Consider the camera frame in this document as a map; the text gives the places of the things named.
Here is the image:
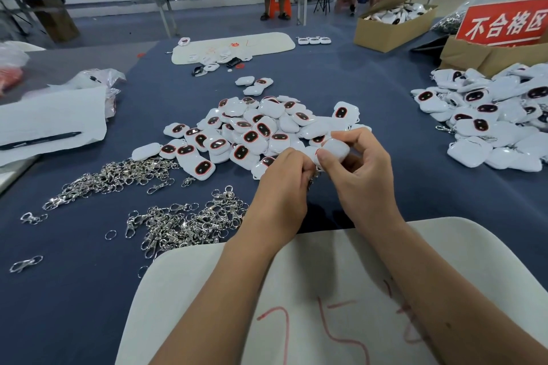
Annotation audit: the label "black pen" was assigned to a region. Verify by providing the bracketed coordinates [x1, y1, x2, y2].
[0, 131, 83, 151]

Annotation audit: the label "open cardboard box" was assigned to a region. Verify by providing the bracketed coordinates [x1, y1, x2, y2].
[353, 0, 448, 54]

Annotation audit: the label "white foam board red marks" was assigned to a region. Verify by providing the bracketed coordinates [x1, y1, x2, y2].
[115, 217, 548, 365]

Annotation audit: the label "flat brown cardboard box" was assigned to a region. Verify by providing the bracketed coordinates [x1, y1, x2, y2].
[438, 35, 548, 79]

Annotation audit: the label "long white foam board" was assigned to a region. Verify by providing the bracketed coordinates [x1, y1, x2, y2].
[171, 32, 296, 66]

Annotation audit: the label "red sign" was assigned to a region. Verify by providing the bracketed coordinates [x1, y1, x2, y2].
[456, 0, 548, 47]

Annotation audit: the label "orange bag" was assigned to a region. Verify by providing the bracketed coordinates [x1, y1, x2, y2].
[0, 65, 25, 93]

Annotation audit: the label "person's right forearm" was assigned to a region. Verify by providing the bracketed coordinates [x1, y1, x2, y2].
[372, 210, 548, 365]

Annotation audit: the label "white plastic tag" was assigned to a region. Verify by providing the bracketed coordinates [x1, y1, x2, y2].
[315, 136, 352, 165]

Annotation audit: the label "person's left hand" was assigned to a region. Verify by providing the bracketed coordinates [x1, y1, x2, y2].
[241, 147, 319, 249]

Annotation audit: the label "white plastic bag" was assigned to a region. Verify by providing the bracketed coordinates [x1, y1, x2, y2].
[0, 39, 46, 71]

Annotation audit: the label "white paper sheet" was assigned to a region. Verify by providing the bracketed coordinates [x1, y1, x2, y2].
[0, 87, 108, 168]

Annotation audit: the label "person's left forearm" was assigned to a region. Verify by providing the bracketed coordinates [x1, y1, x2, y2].
[150, 232, 292, 365]

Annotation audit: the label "red plastic stool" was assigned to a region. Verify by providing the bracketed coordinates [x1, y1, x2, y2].
[266, 0, 293, 20]

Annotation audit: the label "person's right hand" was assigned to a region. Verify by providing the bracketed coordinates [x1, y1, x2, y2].
[316, 127, 405, 232]

